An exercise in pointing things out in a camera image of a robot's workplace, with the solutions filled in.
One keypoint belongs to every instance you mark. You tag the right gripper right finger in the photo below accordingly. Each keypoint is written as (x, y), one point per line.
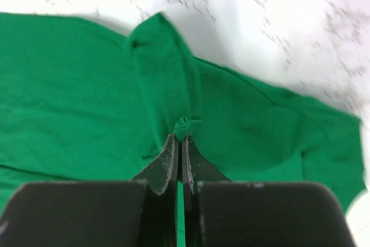
(195, 168)

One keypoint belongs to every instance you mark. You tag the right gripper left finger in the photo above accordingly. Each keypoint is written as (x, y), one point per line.
(158, 225)

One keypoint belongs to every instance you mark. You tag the green t shirt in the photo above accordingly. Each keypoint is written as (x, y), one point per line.
(85, 109)

